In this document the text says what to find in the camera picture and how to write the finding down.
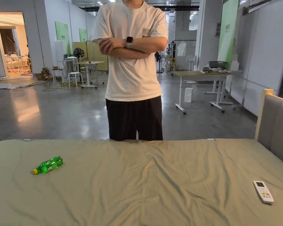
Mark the small white carton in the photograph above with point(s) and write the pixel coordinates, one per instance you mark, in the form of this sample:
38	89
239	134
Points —
188	94

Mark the white desk on wheels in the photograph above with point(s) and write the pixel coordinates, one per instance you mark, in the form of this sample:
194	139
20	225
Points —
90	63

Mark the white standing fan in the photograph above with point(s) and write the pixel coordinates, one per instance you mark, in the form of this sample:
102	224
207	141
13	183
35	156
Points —
191	61

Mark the bed with pale green sheet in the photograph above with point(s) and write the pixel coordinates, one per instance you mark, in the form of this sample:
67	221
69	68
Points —
141	188

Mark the clothes rack with garment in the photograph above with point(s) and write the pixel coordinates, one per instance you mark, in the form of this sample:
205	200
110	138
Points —
182	48

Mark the black standing fan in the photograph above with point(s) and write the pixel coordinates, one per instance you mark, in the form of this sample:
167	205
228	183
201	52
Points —
79	53

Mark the pile of brown cartons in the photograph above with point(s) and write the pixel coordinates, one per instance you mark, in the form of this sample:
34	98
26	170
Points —
44	74

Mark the green plastic bottle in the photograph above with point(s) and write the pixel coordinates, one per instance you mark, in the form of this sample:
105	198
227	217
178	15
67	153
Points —
49	165

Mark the grey padded headboard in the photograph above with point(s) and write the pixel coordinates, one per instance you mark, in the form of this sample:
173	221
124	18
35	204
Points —
277	127

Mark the white remote control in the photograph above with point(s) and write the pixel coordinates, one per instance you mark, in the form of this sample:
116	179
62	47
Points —
263	191

